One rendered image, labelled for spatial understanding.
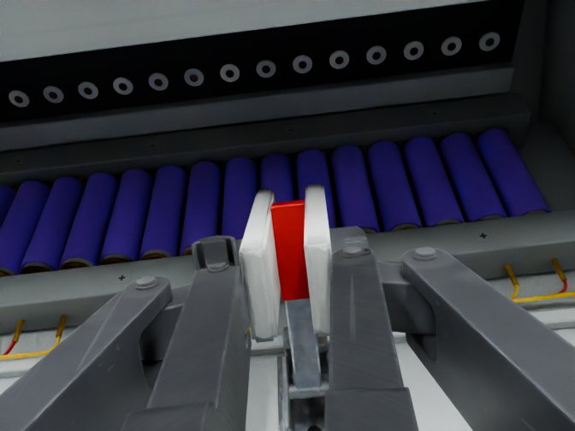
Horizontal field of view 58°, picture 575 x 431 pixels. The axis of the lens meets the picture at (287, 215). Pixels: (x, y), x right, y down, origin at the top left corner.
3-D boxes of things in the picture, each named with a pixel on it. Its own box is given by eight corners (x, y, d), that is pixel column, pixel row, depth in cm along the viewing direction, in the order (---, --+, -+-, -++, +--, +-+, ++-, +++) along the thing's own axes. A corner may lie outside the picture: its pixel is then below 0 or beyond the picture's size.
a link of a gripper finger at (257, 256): (277, 342, 15) (251, 345, 15) (282, 256, 22) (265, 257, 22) (264, 247, 14) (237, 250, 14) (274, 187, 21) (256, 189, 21)
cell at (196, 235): (225, 182, 31) (219, 268, 26) (194, 185, 31) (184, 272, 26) (218, 158, 30) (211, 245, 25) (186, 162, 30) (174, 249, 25)
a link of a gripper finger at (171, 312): (245, 354, 13) (132, 364, 14) (257, 276, 18) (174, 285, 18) (236, 302, 13) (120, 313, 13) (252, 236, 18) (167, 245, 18)
